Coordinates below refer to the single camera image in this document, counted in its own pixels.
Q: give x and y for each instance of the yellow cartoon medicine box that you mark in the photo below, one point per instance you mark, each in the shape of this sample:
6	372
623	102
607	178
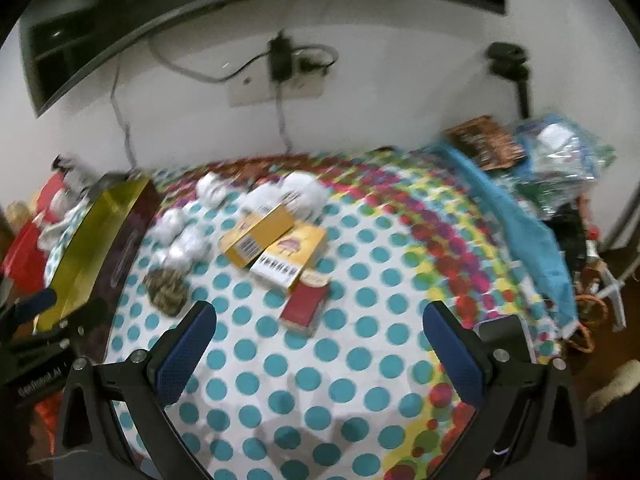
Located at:
295	250

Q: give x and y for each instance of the orange-yellow barcode box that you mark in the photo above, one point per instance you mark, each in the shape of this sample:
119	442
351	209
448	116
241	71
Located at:
260	232

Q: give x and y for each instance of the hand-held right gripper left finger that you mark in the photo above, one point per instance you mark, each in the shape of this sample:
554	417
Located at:
185	355

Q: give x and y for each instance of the black-trigger spray bottle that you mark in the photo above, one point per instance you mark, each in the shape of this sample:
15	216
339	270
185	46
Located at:
70	172

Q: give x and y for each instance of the black power adapter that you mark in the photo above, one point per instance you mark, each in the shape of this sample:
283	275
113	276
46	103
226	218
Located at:
281	57

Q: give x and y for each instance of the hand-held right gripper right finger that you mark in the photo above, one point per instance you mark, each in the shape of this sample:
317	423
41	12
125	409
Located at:
452	355

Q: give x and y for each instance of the red small box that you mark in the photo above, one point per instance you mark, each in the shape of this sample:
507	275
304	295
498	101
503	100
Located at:
305	307

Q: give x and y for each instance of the white paper ball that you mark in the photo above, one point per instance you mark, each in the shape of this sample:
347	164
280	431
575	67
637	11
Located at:
172	223
192	249
211	190

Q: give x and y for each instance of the white wall socket plate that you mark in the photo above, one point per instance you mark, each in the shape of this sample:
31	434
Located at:
250	90

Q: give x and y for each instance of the red cloth bag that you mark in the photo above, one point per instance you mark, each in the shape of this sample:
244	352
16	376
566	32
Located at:
50	190

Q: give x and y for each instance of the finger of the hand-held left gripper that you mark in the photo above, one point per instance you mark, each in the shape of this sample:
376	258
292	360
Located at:
35	305

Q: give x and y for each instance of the polka-dot tablecloth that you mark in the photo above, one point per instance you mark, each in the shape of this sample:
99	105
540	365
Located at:
350	360

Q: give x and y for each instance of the orange-suited doll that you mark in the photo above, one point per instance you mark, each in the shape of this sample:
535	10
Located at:
47	410

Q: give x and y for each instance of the blue cloth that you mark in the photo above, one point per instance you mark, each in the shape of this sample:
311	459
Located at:
530	230

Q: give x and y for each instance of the gold tin box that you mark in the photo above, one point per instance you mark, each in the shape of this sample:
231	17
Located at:
95	250

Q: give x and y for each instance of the camouflage cloth ball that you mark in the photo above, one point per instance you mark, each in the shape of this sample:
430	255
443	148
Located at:
165	291

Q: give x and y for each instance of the brown snack packet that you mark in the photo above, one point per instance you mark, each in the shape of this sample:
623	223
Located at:
487	142

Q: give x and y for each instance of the beige plush item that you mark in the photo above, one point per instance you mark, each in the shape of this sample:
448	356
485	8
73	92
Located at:
612	387

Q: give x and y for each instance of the clear plastic bag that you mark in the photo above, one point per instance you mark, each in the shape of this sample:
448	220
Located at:
562	152

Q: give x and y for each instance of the white plastic frame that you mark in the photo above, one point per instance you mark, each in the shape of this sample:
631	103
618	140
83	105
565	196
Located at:
612	287

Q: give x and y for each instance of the red paper bag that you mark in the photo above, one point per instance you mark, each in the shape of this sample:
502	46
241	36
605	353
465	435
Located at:
25	255

